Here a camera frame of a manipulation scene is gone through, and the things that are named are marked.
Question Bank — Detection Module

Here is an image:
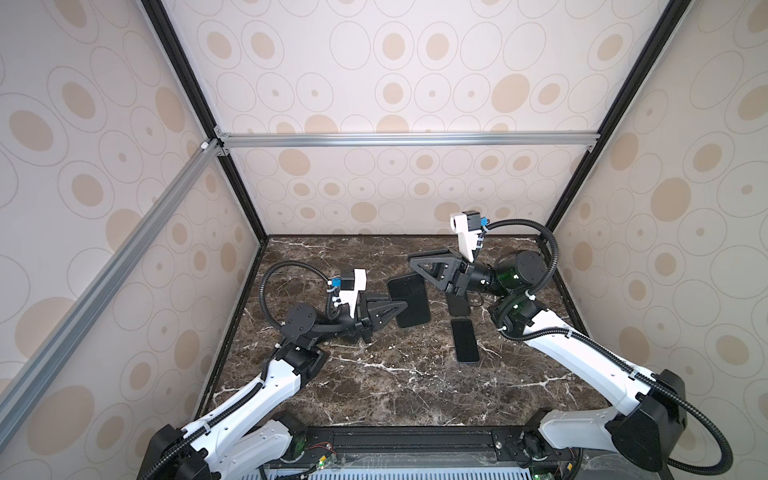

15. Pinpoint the black phone case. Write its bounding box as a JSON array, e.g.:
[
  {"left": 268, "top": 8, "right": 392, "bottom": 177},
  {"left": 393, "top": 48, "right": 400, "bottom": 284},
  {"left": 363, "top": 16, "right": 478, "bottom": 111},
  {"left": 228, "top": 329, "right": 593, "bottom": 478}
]
[{"left": 446, "top": 293, "right": 471, "bottom": 318}]

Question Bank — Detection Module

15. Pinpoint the black smartphone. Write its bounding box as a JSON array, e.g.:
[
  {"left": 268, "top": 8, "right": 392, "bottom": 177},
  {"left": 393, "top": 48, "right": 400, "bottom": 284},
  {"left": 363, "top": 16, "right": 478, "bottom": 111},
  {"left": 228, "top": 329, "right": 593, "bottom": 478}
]
[
  {"left": 451, "top": 318, "right": 480, "bottom": 364},
  {"left": 387, "top": 272, "right": 431, "bottom": 329}
]

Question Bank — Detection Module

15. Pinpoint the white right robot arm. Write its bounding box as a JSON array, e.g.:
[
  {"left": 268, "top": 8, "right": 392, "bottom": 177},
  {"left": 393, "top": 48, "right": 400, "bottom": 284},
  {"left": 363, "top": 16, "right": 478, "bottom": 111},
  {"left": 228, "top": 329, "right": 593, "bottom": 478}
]
[{"left": 408, "top": 249, "right": 687, "bottom": 473}]

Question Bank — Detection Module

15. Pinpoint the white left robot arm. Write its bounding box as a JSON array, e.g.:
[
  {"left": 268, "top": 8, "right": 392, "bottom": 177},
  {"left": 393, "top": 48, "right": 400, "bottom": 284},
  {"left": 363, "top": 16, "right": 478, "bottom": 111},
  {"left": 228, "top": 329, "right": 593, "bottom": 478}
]
[{"left": 138, "top": 292, "right": 408, "bottom": 479}]

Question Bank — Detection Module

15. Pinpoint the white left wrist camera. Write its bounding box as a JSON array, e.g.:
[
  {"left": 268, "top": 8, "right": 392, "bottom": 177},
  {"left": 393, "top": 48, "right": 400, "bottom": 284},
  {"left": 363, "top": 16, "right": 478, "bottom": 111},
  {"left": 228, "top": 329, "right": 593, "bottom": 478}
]
[{"left": 328, "top": 268, "right": 367, "bottom": 316}]

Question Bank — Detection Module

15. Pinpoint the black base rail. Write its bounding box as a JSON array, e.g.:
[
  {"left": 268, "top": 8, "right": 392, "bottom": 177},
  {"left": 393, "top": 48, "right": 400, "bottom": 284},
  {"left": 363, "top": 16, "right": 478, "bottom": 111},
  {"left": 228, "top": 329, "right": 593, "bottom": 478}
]
[{"left": 253, "top": 426, "right": 584, "bottom": 479}]

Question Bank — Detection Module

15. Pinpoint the silver aluminium rail back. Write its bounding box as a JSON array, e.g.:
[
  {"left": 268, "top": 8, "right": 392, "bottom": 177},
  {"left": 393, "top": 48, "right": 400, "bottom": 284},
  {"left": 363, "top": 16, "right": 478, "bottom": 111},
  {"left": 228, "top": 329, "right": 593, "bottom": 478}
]
[{"left": 220, "top": 131, "right": 600, "bottom": 148}]

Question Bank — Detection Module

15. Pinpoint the silver aluminium rail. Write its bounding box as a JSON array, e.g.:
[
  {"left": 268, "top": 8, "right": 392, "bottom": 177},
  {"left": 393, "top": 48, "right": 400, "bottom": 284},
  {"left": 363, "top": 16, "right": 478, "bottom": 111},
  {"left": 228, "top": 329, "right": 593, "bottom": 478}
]
[
  {"left": 1, "top": 138, "right": 222, "bottom": 449},
  {"left": 220, "top": 131, "right": 600, "bottom": 148}
]

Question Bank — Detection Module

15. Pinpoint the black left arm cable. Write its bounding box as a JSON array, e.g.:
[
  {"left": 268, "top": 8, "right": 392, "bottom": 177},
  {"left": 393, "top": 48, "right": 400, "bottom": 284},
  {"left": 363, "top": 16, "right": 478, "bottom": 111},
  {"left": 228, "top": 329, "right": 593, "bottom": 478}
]
[{"left": 139, "top": 259, "right": 337, "bottom": 480}]

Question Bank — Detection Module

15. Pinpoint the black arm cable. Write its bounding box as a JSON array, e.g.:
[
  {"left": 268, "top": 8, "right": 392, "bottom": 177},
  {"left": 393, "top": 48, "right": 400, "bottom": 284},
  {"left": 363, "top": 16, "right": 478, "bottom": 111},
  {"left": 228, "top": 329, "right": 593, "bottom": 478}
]
[
  {"left": 485, "top": 218, "right": 734, "bottom": 476},
  {"left": 139, "top": 259, "right": 337, "bottom": 480}
]

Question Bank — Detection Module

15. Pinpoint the black corner frame post left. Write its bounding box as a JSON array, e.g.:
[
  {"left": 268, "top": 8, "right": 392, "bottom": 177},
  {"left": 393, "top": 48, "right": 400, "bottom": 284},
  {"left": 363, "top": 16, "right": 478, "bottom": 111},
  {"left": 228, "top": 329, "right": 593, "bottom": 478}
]
[{"left": 140, "top": 0, "right": 269, "bottom": 243}]

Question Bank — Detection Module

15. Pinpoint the black corner frame post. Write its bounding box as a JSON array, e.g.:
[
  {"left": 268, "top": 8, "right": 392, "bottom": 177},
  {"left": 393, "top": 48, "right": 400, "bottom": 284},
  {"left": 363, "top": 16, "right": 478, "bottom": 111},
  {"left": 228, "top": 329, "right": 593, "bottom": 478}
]
[
  {"left": 546, "top": 0, "right": 694, "bottom": 232},
  {"left": 140, "top": 0, "right": 269, "bottom": 243}
]

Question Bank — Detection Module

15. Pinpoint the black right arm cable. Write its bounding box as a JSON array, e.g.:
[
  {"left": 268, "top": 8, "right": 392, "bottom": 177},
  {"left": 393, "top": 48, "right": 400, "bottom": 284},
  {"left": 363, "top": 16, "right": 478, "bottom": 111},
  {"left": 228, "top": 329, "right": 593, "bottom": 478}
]
[{"left": 485, "top": 218, "right": 734, "bottom": 476}]

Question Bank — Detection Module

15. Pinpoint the silver aluminium rail left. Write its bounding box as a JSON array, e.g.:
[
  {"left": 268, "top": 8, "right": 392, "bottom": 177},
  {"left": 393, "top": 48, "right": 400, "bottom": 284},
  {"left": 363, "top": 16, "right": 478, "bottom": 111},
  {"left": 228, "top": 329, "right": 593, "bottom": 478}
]
[{"left": 1, "top": 138, "right": 222, "bottom": 449}]

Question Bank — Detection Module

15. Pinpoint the black corner frame post right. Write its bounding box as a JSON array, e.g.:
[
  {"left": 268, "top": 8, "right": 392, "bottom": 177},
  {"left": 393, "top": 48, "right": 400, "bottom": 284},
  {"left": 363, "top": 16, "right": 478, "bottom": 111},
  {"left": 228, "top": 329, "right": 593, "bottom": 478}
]
[{"left": 546, "top": 0, "right": 694, "bottom": 232}]

